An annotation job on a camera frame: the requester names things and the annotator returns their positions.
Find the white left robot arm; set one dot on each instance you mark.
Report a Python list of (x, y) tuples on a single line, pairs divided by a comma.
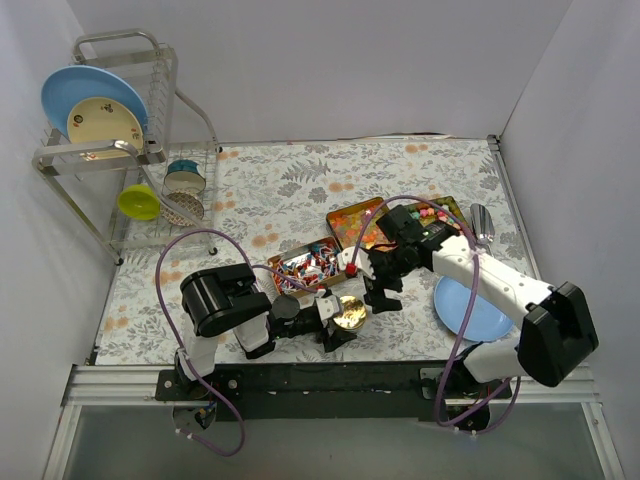
[(226, 298)]

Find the cream plate in rack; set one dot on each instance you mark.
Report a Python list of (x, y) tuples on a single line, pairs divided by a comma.
[(100, 118)]

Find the green plastic bowl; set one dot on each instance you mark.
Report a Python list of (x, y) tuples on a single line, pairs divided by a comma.
[(139, 203)]

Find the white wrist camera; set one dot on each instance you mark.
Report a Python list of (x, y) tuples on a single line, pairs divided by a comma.
[(353, 261), (327, 304)]

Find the floral tablecloth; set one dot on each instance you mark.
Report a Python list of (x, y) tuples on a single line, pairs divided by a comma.
[(268, 199)]

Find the blue patterned ceramic bowl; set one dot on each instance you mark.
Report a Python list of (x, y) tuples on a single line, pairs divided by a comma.
[(184, 176)]

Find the tin of gummy candies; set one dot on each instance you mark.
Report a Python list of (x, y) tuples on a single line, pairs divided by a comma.
[(346, 223)]

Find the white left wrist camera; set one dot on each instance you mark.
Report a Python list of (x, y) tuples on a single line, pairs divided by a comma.
[(327, 304)]

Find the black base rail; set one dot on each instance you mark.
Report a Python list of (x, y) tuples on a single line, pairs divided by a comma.
[(343, 390)]

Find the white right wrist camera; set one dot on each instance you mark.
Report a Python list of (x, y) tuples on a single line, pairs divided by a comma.
[(353, 261)]

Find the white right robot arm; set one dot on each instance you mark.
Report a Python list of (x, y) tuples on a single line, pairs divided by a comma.
[(556, 327)]

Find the blue plate in rack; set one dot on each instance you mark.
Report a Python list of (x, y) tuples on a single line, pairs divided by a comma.
[(68, 86)]

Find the round gold tin lid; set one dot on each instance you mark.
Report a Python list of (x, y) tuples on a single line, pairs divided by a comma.
[(353, 314)]

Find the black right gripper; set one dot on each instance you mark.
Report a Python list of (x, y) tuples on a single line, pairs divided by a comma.
[(379, 279)]

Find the silver metal scoop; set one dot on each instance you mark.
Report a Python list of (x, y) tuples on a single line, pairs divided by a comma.
[(482, 226)]

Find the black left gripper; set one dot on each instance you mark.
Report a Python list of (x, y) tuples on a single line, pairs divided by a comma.
[(329, 329)]

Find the metal dish rack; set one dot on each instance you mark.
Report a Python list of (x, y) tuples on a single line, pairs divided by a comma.
[(89, 177)]

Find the tin of star candies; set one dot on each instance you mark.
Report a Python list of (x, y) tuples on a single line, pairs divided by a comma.
[(448, 212)]

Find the patterned round coaster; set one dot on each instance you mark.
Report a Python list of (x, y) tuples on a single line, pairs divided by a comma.
[(188, 202)]

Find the blue plate on table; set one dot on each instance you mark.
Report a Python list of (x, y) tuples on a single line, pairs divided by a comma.
[(486, 324)]

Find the gold tin of lollipops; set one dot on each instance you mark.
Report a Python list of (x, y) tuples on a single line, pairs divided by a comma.
[(312, 264)]

